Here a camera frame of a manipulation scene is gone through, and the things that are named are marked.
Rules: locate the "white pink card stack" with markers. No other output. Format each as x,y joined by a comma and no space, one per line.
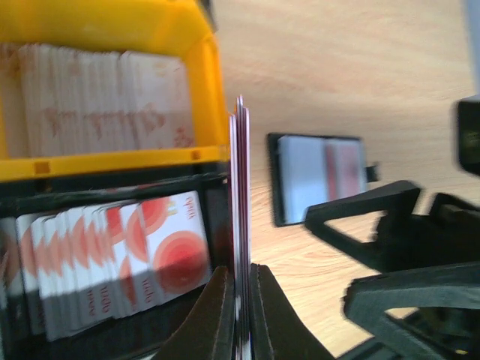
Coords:
60,101

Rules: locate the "yellow bin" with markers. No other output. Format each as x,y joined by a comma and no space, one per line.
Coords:
182,29

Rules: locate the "black leather card holder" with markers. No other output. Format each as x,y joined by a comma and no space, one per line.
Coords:
298,174

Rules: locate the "red white card stack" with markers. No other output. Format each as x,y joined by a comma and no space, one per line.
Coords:
69,270

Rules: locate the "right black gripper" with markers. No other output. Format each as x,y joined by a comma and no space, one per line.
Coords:
425,302

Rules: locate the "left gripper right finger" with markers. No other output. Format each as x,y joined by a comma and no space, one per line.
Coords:
276,330

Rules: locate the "red white credit card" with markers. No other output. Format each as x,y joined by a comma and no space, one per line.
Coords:
345,167
239,234

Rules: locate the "black bin with red cards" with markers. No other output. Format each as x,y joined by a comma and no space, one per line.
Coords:
139,336

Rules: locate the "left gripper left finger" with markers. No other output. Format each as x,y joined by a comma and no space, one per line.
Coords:
207,332

